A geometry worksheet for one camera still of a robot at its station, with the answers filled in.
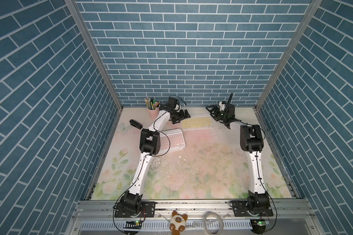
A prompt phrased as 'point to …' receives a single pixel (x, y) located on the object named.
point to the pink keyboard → (171, 139)
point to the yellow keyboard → (197, 121)
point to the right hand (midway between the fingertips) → (208, 111)
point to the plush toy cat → (178, 223)
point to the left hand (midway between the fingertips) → (189, 118)
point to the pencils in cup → (151, 104)
